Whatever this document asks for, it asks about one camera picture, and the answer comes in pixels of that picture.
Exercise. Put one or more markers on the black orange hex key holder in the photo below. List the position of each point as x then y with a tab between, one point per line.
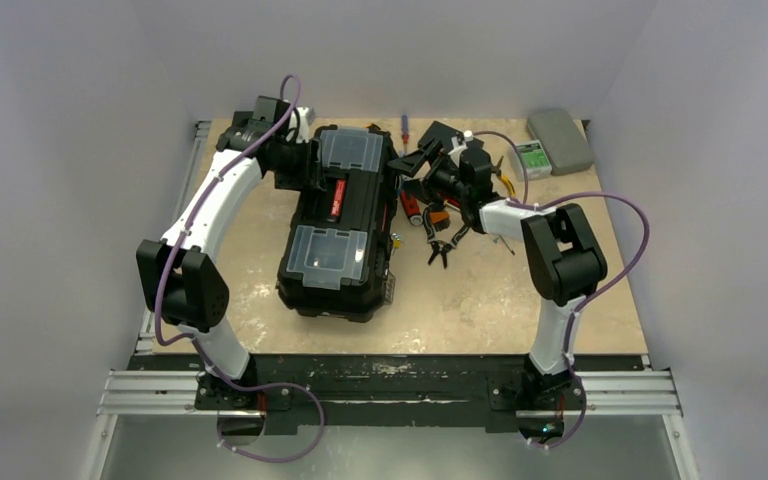
434	220

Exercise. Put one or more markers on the aluminium rail frame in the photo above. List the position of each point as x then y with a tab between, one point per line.
152	385

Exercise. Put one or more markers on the black flat box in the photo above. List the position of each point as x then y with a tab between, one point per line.
438	132

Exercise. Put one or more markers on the green labelled clear box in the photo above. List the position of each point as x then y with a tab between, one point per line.
530	161

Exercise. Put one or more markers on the yellow handled pliers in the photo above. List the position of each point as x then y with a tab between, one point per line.
506	182

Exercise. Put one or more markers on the red blue screwdriver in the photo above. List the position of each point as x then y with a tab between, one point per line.
405	130

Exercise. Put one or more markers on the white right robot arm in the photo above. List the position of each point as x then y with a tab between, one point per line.
564	261

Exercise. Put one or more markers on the black handled pliers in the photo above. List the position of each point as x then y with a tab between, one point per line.
440	248

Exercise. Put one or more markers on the red handled adjustable wrench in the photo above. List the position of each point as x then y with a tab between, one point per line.
411	208

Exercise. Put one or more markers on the grey plastic case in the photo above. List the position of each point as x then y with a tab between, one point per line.
565	146

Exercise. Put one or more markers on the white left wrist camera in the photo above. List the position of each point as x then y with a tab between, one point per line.
300	125

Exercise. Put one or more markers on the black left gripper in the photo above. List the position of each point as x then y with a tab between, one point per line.
311	175

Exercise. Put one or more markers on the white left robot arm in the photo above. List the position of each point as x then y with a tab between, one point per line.
182	286

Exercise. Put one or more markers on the black plastic toolbox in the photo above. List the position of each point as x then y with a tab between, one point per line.
336	259

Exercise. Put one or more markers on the black yellow screwdriver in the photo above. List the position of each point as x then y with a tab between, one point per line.
500	240

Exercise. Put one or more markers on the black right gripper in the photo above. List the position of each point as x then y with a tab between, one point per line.
428	150

